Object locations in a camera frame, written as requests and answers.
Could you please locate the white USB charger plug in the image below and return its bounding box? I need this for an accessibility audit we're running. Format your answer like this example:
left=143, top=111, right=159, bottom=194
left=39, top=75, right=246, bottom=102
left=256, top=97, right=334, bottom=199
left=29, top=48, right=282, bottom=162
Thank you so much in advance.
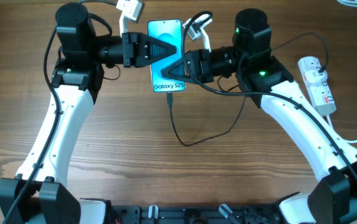
left=302, top=69, right=327, bottom=86

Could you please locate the white power strip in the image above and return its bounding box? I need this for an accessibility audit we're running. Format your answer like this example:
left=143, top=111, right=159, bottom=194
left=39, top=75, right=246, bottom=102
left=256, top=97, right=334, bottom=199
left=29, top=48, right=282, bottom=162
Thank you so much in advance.
left=298, top=56, right=336, bottom=116

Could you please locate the blue Galaxy smartphone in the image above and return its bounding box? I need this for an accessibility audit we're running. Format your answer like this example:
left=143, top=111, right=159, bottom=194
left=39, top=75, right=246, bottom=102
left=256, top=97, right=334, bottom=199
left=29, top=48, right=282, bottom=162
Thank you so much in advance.
left=148, top=19, right=186, bottom=93

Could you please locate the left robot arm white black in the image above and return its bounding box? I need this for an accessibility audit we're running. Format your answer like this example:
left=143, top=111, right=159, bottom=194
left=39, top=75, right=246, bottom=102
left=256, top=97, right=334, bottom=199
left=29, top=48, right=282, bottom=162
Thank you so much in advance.
left=0, top=1, right=177, bottom=223

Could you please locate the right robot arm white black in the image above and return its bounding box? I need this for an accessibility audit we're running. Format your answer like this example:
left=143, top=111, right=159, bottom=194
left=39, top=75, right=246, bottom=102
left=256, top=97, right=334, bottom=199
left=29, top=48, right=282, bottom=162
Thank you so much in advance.
left=161, top=8, right=357, bottom=223

